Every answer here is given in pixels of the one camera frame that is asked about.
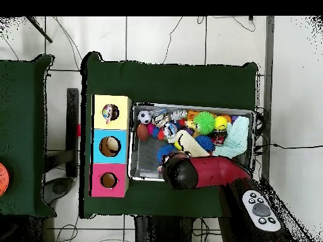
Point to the cream knitted cloth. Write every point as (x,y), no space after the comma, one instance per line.
(189,143)

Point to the green spiky rubber ball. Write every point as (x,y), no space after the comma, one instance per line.
(204,122)

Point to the colourful polka dot cloth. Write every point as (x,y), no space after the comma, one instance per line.
(108,113)

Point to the light blue cloth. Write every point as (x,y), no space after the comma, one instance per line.
(236,137)

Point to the silver mesh bin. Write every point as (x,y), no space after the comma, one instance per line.
(143,161)

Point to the wooden box with three holes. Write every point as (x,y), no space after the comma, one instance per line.
(111,160)

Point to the blue spiky rubber ball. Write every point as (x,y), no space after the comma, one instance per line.
(165,151)
(205,143)

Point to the brown toy football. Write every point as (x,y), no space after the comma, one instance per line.
(142,132)

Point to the black and white soccer ball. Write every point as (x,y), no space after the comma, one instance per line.
(144,117)

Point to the dark green table cloth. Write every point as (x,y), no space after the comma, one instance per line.
(176,83)
(22,126)

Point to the yellow smooth ball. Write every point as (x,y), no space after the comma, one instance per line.
(221,123)

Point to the black upright panel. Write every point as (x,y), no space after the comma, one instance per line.
(72,131)

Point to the dark grey stand base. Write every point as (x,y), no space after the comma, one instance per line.
(56,189)

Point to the black rod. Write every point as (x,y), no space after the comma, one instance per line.
(40,30)

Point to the large orange ball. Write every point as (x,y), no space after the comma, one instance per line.
(3,179)

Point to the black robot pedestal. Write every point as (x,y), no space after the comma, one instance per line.
(164,230)

